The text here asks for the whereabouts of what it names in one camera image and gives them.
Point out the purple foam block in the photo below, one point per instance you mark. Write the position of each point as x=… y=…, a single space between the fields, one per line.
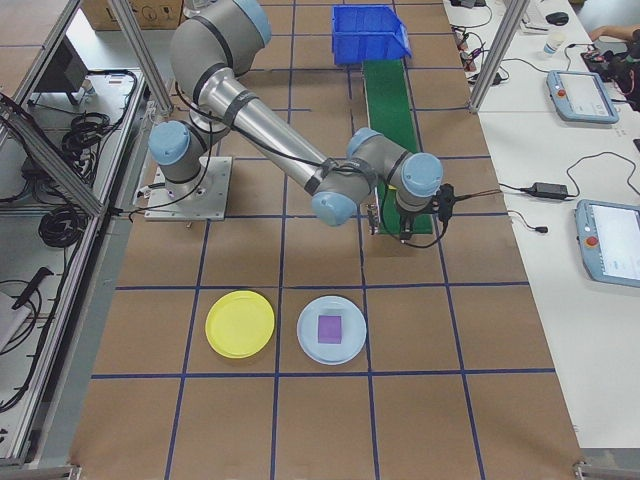
x=330 y=330

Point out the metal corner bracket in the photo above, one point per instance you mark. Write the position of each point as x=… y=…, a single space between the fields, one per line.
x=580 y=471
x=65 y=472

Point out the brown cardboard box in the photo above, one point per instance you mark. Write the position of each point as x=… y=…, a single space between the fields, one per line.
x=150 y=12

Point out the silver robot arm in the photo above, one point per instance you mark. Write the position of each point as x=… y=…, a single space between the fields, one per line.
x=270 y=135
x=197 y=5

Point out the black monitor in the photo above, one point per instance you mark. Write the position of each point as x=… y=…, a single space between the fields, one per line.
x=60 y=70

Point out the white side table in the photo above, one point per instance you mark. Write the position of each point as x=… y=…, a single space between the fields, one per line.
x=575 y=350

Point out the metal bar frame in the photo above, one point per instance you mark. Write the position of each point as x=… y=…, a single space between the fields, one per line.
x=55 y=172

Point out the blue plastic bin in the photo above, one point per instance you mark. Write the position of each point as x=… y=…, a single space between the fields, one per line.
x=365 y=47

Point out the yellow round plate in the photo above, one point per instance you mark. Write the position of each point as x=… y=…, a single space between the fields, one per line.
x=240 y=325

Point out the black computer mouse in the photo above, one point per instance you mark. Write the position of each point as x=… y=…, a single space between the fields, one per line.
x=557 y=17

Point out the blue grey teach pendant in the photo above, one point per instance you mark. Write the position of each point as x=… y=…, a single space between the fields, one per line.
x=582 y=95
x=610 y=240

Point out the black power adapter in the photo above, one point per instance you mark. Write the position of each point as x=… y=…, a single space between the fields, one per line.
x=550 y=189

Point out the green conveyor belt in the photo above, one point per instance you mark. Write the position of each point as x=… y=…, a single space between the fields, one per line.
x=390 y=100

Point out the light blue round plate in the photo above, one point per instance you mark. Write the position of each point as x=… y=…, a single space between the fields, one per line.
x=307 y=330

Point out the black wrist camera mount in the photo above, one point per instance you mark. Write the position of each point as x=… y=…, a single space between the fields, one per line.
x=445 y=200

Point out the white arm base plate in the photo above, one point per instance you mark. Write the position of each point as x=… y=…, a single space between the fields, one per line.
x=215 y=200

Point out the white paper cup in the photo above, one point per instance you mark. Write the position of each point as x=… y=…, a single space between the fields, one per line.
x=553 y=46

